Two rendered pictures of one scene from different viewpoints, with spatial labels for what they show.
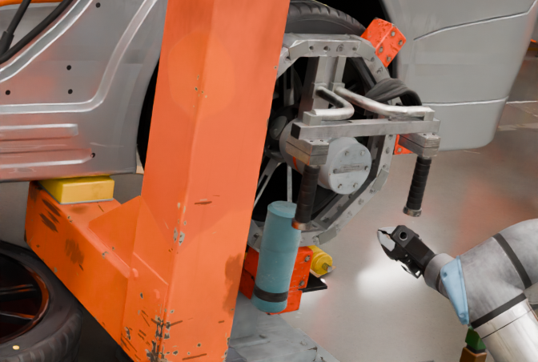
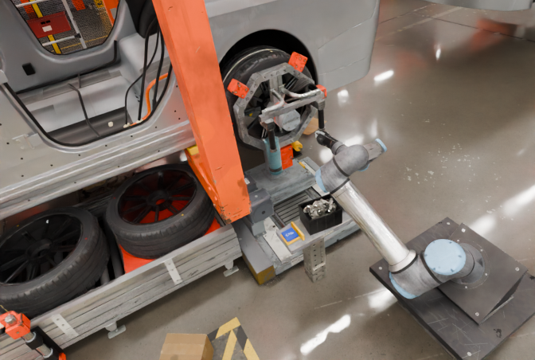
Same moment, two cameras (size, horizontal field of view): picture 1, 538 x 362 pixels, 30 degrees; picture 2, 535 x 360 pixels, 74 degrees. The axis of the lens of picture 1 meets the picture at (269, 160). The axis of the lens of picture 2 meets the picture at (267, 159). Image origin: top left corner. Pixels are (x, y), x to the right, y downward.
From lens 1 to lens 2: 0.77 m
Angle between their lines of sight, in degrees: 23
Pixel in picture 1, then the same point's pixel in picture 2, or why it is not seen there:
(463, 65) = (345, 50)
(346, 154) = (287, 117)
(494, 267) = (332, 173)
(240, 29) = (206, 109)
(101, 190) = not seen: hidden behind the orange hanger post
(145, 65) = not seen: hidden behind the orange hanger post
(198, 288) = (229, 193)
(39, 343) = (190, 211)
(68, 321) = (201, 198)
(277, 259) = (272, 158)
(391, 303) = (348, 133)
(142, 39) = not seen: hidden behind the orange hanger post
